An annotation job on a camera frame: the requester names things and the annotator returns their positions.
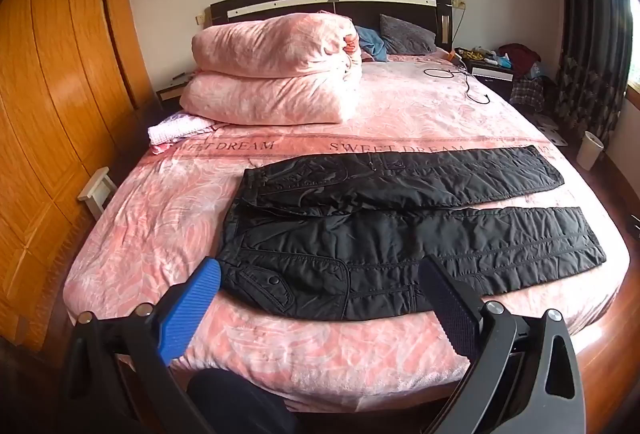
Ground blue cloth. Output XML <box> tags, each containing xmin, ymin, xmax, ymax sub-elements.
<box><xmin>356</xmin><ymin>26</ymin><xmax>390</xmax><ymax>62</ymax></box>

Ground black quilted pants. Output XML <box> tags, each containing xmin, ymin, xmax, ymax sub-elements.
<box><xmin>216</xmin><ymin>145</ymin><xmax>607</xmax><ymax>322</ymax></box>

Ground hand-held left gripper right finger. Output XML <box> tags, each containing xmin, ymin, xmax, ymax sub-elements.
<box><xmin>417</xmin><ymin>255</ymin><xmax>586</xmax><ymax>434</ymax></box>

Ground grey pillow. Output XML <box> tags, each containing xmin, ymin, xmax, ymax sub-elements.
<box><xmin>379</xmin><ymin>14</ymin><xmax>437</xmax><ymax>55</ymax></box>

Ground dark wooden headboard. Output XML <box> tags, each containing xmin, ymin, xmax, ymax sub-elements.
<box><xmin>210</xmin><ymin>0</ymin><xmax>453</xmax><ymax>52</ymax></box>

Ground white trash bin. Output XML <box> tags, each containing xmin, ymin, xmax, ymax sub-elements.
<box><xmin>576</xmin><ymin>131</ymin><xmax>606</xmax><ymax>169</ymax></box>

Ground red clothes pile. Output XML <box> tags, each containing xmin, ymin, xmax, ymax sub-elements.
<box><xmin>497</xmin><ymin>43</ymin><xmax>542</xmax><ymax>75</ymax></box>

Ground cluttered dark nightstand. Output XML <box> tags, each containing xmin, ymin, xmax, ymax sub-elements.
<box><xmin>452</xmin><ymin>46</ymin><xmax>516</xmax><ymax>102</ymax></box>

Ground bed with pink floral sheet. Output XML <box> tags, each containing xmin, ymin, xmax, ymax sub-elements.
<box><xmin>65</xmin><ymin>41</ymin><xmax>631</xmax><ymax>402</ymax></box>

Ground white wooden stool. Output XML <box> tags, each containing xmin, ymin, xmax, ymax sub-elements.
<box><xmin>77</xmin><ymin>167</ymin><xmax>118</xmax><ymax>219</ymax></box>

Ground folded pink floral duvet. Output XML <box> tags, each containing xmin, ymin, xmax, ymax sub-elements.
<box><xmin>179</xmin><ymin>12</ymin><xmax>363</xmax><ymax>125</ymax></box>

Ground black cable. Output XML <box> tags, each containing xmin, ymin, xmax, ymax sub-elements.
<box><xmin>424</xmin><ymin>61</ymin><xmax>492</xmax><ymax>106</ymax></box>

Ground small pink knitted cloth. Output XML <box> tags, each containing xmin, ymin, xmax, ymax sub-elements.
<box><xmin>148</xmin><ymin>111</ymin><xmax>213</xmax><ymax>155</ymax></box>

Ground dark patterned curtain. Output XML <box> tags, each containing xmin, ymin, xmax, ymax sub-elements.
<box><xmin>552</xmin><ymin>0</ymin><xmax>633</xmax><ymax>142</ymax></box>

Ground plaid cloth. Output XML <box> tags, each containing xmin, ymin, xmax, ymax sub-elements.
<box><xmin>510</xmin><ymin>74</ymin><xmax>546</xmax><ymax>107</ymax></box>

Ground window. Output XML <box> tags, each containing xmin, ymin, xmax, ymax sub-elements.
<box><xmin>625</xmin><ymin>0</ymin><xmax>640</xmax><ymax>99</ymax></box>

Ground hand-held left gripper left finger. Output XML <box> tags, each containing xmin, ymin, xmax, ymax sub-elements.
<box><xmin>62</xmin><ymin>258</ymin><xmax>222</xmax><ymax>434</ymax></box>

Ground orange wooden wardrobe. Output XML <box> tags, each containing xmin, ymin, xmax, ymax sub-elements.
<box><xmin>0</xmin><ymin>0</ymin><xmax>153</xmax><ymax>355</ymax></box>

